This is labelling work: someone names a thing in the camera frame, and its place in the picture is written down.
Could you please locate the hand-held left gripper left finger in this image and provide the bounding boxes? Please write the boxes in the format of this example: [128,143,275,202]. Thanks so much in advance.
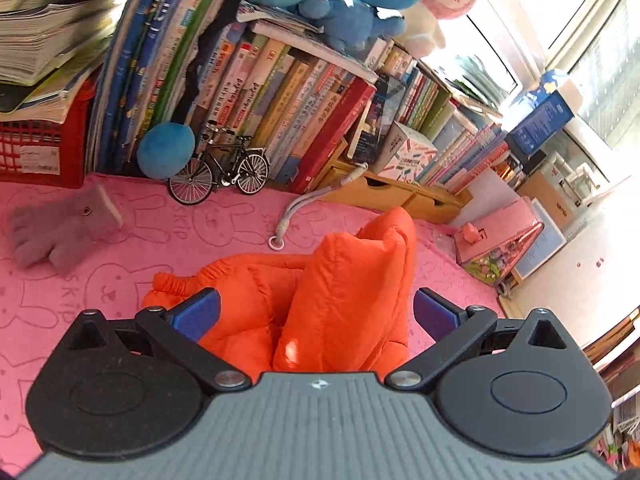
[65,287,250,392]

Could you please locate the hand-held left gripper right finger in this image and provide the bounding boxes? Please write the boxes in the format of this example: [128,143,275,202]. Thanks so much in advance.
[386,287,581,392]

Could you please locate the orange puffer jacket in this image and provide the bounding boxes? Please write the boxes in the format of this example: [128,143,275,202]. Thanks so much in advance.
[141,206,418,379]

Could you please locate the pink bunny-print blanket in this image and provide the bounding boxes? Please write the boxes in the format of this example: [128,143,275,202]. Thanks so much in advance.
[0,172,506,472]

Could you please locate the pink triangular toy house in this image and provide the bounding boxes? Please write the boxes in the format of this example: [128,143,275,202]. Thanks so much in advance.
[450,195,546,289]

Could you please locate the wooden desk organizer with drawers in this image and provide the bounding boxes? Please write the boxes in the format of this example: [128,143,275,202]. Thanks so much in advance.
[312,135,474,226]

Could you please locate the blue framed board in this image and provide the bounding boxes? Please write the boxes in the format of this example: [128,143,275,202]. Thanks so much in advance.
[510,199,569,281]

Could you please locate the black miniature bicycle model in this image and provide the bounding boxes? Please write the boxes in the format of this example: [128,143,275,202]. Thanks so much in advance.
[167,120,271,206]

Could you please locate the grey knit glove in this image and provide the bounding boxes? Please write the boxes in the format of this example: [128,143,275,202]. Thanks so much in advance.
[7,184,125,275]

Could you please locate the white pencil-print box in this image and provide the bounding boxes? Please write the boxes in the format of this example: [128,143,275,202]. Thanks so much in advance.
[372,121,439,186]

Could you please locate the row of thin books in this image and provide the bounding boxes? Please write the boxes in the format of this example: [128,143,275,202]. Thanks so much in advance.
[370,37,514,196]

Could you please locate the blue plush ball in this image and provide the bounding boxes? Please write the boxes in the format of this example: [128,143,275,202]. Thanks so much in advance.
[137,121,196,181]

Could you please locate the red plastic crate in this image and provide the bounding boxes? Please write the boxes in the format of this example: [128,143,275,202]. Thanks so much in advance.
[0,72,101,190]

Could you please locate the blue carton box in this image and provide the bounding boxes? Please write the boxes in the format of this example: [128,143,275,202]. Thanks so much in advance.
[505,70,584,156]

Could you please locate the row of thick books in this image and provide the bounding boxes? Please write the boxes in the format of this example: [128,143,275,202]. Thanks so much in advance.
[85,0,379,196]

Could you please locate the stack of papers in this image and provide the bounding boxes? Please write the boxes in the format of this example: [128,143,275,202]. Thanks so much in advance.
[0,0,131,124]

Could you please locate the white charging cable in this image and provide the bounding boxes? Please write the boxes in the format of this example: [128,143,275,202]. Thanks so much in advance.
[267,162,371,251]

